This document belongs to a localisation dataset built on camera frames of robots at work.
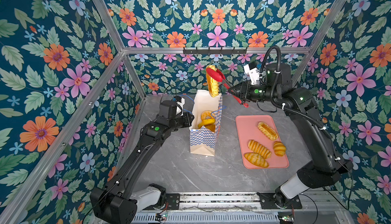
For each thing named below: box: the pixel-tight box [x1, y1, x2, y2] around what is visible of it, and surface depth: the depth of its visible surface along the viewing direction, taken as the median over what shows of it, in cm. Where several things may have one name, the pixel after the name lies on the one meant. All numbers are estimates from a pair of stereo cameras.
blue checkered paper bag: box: [189, 90, 223, 157], surface depth 84 cm
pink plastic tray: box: [235, 115, 290, 170], surface depth 93 cm
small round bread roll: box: [273, 141, 287, 157], surface depth 90 cm
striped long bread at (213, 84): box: [205, 64, 220, 98], surface depth 68 cm
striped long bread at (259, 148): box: [247, 139, 272, 160], surface depth 90 cm
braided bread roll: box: [257, 121, 278, 141], surface depth 97 cm
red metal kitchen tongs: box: [206, 67, 249, 108], surface depth 65 cm
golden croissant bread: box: [243, 152, 269, 168], surface depth 86 cm
